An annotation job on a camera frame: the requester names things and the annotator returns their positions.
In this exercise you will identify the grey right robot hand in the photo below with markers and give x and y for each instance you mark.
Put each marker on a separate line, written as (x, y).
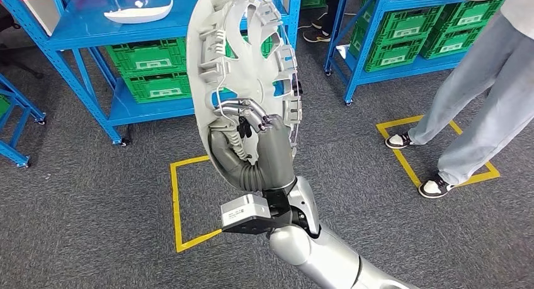
(275, 153)

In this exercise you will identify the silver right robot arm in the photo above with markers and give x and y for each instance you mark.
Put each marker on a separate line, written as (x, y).
(325, 258)

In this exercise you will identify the person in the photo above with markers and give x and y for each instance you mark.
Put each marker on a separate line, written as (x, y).
(317, 36)
(479, 91)

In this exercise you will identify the white plastic mirror cover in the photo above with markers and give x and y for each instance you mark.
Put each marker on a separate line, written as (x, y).
(137, 14)

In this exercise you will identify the white board panel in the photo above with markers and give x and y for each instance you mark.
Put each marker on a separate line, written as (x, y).
(37, 16)

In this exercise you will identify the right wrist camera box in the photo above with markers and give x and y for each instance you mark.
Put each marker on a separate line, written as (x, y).
(246, 212)

